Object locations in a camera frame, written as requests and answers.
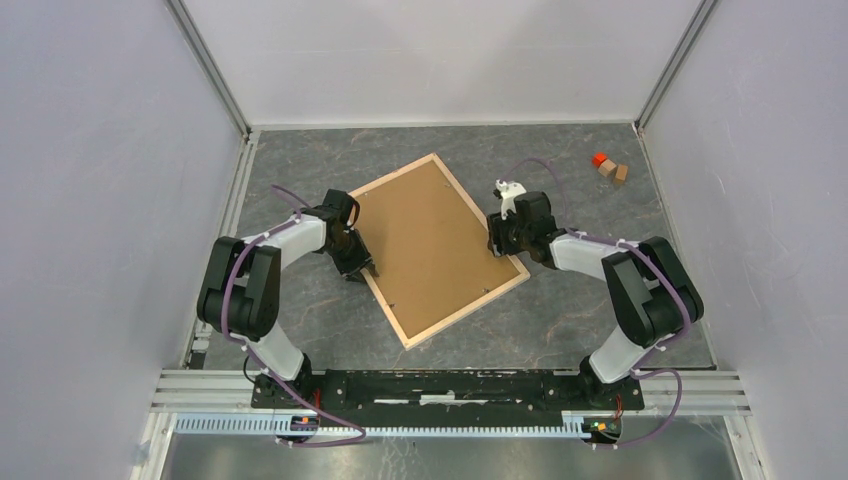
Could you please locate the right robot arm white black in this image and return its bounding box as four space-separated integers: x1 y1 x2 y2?
487 182 705 408

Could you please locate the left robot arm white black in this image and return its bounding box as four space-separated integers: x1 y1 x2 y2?
196 189 376 408

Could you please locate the aluminium rail with comb strip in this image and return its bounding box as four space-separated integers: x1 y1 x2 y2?
151 370 751 439

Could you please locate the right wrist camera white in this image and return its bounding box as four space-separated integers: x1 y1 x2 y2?
493 179 527 220

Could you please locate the red cube block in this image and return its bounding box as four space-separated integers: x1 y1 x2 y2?
592 152 608 168

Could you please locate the rectangular wooden block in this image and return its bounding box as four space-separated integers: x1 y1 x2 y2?
613 164 629 185

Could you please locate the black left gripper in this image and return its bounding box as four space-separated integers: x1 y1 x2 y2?
325 229 378 286

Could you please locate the brown cardboard backing board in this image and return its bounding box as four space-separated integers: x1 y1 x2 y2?
354 158 525 340

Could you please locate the small wooden cube block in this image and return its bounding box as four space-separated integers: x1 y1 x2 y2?
597 159 618 177

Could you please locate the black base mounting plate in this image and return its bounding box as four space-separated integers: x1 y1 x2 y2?
250 369 645 429

